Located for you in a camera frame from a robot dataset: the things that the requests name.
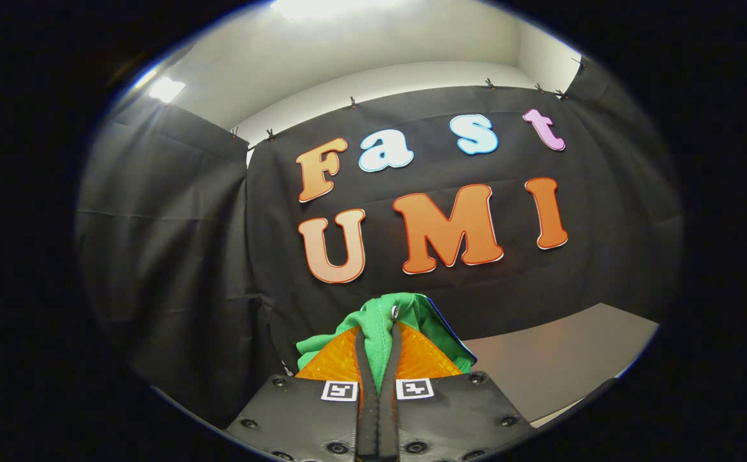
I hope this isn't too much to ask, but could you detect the green polo shirt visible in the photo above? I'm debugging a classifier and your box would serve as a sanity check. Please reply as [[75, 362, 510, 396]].
[[295, 292, 477, 392]]

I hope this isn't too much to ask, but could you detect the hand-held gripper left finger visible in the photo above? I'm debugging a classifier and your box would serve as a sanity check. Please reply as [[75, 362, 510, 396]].
[[225, 324, 381, 462]]

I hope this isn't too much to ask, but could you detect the grey cabinet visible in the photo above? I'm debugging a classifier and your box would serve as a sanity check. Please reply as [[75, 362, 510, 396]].
[[460, 303, 660, 424]]

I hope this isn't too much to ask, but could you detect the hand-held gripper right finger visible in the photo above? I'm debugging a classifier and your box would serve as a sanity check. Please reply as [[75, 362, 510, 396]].
[[380, 321, 535, 462]]

